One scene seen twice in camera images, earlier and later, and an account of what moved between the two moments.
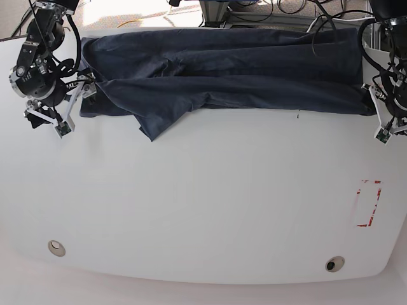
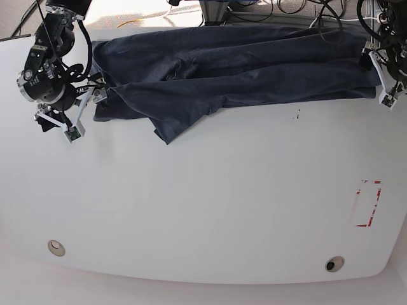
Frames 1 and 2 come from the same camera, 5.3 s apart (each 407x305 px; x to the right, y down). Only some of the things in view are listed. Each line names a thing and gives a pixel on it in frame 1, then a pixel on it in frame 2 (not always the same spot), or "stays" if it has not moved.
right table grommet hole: [334, 264] stays
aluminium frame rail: [217, 13] stays
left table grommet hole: [56, 248] stays
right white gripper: [383, 126] to [389, 98]
